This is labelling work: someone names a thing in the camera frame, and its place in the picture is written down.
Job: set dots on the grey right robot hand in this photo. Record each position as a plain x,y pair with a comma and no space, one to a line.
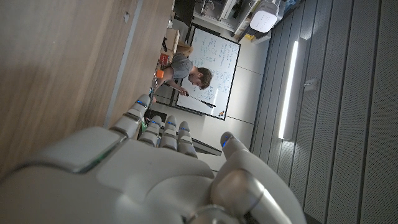
140,180

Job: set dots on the black grabber tool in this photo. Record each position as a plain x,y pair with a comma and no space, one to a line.
206,103

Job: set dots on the cardboard packing box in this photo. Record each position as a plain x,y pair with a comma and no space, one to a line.
172,40

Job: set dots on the orange block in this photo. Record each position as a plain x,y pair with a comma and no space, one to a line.
160,74

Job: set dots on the seated person grey shirt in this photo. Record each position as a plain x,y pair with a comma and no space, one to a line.
180,67

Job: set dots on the red can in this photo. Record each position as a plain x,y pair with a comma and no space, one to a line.
163,59

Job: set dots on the wooden chair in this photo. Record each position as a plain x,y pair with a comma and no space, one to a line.
184,49

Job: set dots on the black framed whiteboard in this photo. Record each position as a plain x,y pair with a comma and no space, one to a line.
217,53

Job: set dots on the long ceiling light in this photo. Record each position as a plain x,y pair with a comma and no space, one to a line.
287,93

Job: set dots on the white shelf unit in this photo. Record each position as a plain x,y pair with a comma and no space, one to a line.
227,12

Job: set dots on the white perforated device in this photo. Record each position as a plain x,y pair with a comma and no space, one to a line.
264,18

